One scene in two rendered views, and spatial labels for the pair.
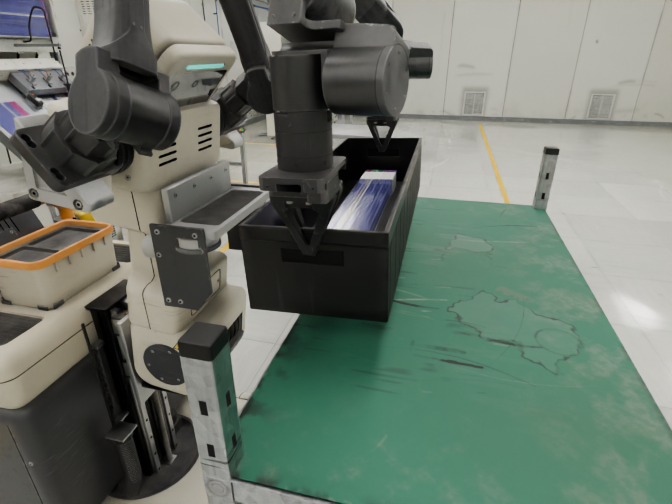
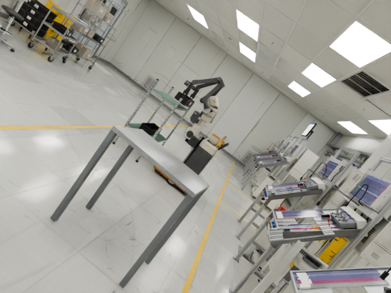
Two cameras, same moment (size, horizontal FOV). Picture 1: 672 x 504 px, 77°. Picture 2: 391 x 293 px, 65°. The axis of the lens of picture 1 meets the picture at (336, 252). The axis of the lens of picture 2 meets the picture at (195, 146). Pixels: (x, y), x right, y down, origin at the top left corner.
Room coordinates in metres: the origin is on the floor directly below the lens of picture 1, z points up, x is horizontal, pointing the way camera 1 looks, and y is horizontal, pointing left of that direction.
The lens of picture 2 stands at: (5.31, -0.23, 1.32)
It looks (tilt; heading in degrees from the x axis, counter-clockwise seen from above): 9 degrees down; 171
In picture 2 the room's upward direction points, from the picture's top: 37 degrees clockwise
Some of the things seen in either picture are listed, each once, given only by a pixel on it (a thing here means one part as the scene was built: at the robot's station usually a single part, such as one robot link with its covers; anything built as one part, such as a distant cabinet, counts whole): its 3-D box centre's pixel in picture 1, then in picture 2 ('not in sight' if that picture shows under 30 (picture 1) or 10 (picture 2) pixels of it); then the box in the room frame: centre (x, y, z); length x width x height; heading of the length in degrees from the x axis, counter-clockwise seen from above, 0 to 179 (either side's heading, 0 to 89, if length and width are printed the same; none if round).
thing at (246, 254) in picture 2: not in sight; (265, 231); (1.79, 1.68, 0.39); 0.24 x 0.24 x 0.78; 76
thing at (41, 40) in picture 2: not in sight; (59, 35); (-1.49, -2.81, 0.50); 0.90 x 0.54 x 1.00; 0
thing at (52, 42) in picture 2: not in sight; (54, 43); (-1.48, -2.81, 0.30); 0.30 x 0.23 x 0.18; 4
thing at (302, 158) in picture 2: not in sight; (284, 172); (-1.96, 3.10, 0.95); 1.36 x 0.82 x 1.90; 76
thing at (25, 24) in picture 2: not in sight; (33, 19); (-2.09, -3.68, 0.38); 0.65 x 0.46 x 0.75; 79
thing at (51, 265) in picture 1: (59, 261); (214, 139); (0.87, 0.64, 0.87); 0.23 x 0.15 x 0.11; 166
